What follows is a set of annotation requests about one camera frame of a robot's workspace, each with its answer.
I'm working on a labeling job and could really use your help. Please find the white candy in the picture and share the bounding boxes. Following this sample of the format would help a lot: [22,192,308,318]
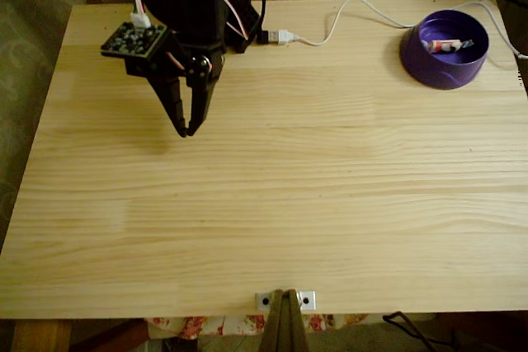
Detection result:
[420,38,474,55]

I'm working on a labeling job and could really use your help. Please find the purple bowl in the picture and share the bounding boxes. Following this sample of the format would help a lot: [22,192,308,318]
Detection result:
[398,9,490,91]

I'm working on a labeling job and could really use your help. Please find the floral cloth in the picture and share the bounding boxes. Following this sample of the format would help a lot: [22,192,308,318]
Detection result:
[146,313,368,340]

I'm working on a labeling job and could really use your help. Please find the light wooden table leg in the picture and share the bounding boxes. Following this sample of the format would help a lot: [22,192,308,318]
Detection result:
[11,318,72,352]

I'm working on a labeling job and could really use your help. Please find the bare camera circuit board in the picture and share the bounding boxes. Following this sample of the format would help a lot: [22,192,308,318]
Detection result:
[100,21,169,60]

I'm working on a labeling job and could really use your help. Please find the black USB cable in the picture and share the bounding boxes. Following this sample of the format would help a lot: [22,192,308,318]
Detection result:
[247,0,281,45]

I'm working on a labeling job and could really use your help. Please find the white USB cable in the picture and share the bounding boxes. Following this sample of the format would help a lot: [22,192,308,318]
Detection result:
[276,0,528,59]

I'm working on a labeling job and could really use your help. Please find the brown wooden post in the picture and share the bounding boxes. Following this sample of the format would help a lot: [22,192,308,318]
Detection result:
[259,289,310,352]

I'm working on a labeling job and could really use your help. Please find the thin looped black cable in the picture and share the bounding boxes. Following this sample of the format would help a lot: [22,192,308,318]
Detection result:
[382,310,459,352]

